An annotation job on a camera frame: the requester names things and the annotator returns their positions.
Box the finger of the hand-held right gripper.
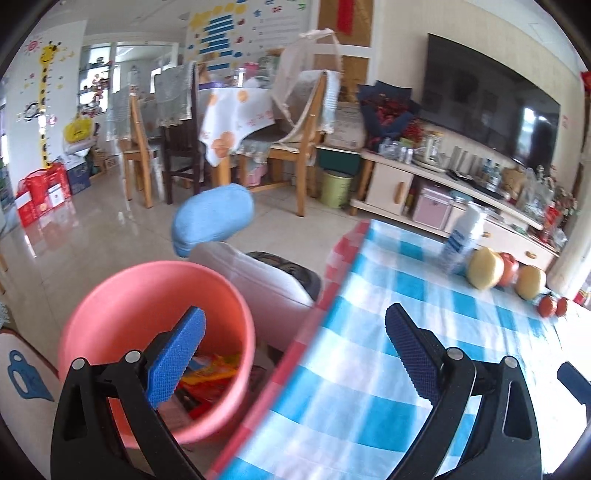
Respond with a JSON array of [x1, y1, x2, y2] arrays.
[[557, 362, 591, 407]]

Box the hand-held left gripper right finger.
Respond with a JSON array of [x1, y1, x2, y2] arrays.
[[385, 302, 542, 480]]

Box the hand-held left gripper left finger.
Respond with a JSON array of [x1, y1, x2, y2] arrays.
[[50, 305, 207, 480]]

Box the red packet with dark panel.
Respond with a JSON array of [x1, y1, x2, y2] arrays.
[[178, 376, 222, 418]]

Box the yellow snack packet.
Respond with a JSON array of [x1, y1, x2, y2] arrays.
[[187, 353, 242, 381]]

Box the pink plastic bucket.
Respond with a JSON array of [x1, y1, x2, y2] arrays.
[[58, 261, 256, 445]]

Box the blue white checked tablecloth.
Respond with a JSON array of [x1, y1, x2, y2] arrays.
[[205, 219, 591, 480]]

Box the yellow pear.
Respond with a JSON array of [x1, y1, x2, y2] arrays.
[[466, 247, 505, 291], [516, 265, 547, 301]]

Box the white plastic bottle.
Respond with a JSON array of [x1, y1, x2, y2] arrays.
[[438, 203, 485, 275]]

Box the red apple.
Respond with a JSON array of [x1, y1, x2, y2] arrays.
[[496, 253, 520, 287]]

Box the pink storage box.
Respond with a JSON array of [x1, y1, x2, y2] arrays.
[[412, 188, 455, 232]]

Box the white mat blue print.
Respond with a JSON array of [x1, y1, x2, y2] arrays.
[[0, 328, 61, 416]]

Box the cream TV cabinet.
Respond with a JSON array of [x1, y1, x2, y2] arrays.
[[349, 148, 561, 273]]

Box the green waste bin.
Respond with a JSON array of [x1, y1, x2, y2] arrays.
[[320, 168, 354, 208]]

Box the clear plastic bag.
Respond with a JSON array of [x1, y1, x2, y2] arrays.
[[517, 166, 557, 217]]

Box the white electric kettle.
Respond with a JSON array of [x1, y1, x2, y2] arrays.
[[413, 131, 446, 169]]

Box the blue storage box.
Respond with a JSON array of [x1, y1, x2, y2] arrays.
[[67, 159, 93, 192]]

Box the red gift boxes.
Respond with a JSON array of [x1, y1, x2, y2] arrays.
[[16, 162, 72, 227]]

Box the light wooden chair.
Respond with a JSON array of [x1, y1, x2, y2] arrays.
[[111, 85, 162, 208]]

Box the dark wooden chair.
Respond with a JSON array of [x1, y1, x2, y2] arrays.
[[154, 62, 204, 204]]

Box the white printed box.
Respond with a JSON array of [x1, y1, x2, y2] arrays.
[[330, 102, 368, 151]]

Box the wooden chair with lace cover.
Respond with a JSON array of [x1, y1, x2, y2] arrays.
[[268, 69, 342, 217]]

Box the dark wrapped flower bouquet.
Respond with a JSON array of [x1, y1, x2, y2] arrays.
[[358, 80, 422, 148]]

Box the orange print table cover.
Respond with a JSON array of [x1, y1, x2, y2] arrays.
[[198, 85, 287, 167]]

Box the yellow bag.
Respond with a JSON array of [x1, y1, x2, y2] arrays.
[[64, 117, 93, 144]]

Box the black television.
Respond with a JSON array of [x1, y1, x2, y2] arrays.
[[420, 33, 561, 171]]

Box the mesh food cover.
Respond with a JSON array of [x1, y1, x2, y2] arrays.
[[270, 28, 345, 134]]

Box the giraffe wall sticker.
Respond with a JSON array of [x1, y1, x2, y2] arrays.
[[37, 41, 63, 169]]

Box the wall poster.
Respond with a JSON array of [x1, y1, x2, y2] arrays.
[[187, 0, 319, 61]]

